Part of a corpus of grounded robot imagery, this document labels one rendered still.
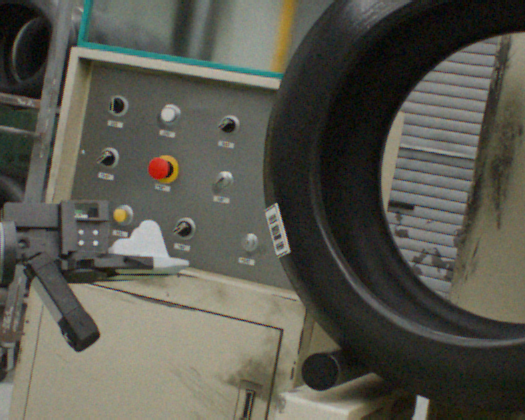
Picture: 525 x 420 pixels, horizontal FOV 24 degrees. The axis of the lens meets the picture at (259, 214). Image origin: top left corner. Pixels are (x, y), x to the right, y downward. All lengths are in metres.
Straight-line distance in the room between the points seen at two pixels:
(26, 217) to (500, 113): 0.72
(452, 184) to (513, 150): 9.05
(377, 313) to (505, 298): 0.38
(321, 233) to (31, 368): 1.05
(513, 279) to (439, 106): 9.20
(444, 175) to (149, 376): 8.72
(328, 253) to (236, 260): 0.80
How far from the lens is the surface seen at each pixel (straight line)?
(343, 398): 1.49
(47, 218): 1.36
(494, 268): 1.74
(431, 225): 10.85
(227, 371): 2.16
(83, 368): 2.28
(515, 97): 1.75
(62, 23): 5.02
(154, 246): 1.38
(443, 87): 10.90
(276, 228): 1.45
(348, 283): 1.40
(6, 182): 5.20
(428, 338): 1.38
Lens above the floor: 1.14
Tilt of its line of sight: 3 degrees down
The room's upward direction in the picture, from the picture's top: 10 degrees clockwise
